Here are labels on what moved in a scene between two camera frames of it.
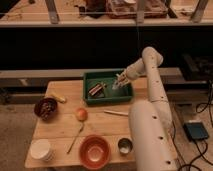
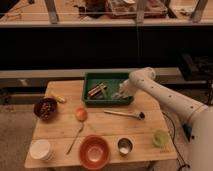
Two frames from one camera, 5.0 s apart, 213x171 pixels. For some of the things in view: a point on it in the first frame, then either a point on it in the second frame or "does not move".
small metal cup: [124, 145] does not move
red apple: [81, 114] does not move
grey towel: [115, 85] → [117, 95]
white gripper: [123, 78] → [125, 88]
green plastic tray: [123, 93] does not move
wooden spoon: [80, 130] does not move
